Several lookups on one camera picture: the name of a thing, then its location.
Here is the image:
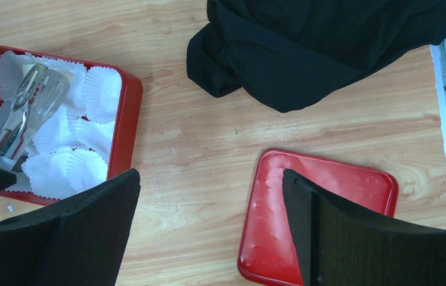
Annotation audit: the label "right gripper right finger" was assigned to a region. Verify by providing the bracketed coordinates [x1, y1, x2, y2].
[282, 169, 446, 285]

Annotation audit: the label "white chocolate piece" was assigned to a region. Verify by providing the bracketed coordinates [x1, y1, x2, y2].
[21, 63, 74, 83]

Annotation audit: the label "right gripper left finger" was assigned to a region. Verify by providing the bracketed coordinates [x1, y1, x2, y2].
[0, 169, 140, 285]

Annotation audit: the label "white paper cup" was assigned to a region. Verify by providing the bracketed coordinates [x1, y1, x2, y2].
[0, 51, 36, 101]
[66, 150, 108, 193]
[83, 66, 122, 123]

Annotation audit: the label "black cloth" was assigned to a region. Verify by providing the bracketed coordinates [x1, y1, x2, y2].
[186, 0, 446, 113]

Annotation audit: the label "red box lid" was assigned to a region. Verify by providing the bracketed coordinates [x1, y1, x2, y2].
[237, 149, 400, 286]

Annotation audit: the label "metal tongs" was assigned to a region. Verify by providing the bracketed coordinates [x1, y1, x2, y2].
[0, 64, 70, 191]

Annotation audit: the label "red chocolate box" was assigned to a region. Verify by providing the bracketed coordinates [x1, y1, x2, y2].
[0, 46, 143, 206]

